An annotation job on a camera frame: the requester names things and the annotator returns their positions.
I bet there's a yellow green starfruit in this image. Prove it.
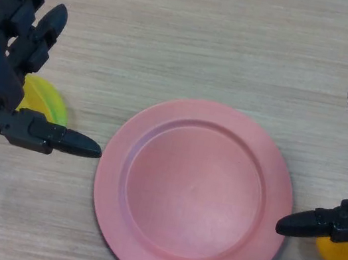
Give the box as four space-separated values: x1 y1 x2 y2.
14 74 75 127

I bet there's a pink round plate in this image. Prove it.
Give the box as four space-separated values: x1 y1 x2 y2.
80 84 309 260

